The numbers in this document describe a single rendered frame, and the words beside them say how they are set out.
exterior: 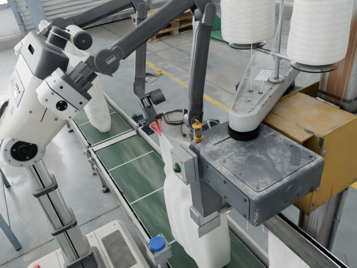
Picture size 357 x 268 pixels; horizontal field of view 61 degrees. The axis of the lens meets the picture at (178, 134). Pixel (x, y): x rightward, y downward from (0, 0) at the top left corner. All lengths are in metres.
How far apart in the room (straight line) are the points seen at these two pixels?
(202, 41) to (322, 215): 0.84
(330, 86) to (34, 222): 2.42
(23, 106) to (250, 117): 0.77
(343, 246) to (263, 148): 1.62
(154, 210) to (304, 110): 1.26
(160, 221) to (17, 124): 1.07
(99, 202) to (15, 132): 1.59
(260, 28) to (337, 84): 0.30
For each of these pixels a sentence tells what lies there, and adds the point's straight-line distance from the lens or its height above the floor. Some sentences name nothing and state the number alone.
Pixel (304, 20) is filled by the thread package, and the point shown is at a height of 1.64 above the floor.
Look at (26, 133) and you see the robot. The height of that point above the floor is 1.28.
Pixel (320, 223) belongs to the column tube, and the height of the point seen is 0.77.
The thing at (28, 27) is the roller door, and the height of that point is 0.33.
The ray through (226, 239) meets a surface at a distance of 1.49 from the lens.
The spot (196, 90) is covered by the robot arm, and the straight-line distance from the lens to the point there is 1.11.
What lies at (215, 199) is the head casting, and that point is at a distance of 0.99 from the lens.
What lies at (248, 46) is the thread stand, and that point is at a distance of 1.02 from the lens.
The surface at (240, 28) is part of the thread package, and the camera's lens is 0.97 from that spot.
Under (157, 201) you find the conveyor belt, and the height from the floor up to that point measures 0.38.
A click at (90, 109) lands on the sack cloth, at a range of 2.78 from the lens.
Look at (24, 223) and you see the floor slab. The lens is 2.88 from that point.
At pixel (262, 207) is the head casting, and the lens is 0.74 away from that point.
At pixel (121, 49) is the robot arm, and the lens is 1.00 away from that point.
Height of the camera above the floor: 1.85
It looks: 34 degrees down
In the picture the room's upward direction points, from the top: 8 degrees counter-clockwise
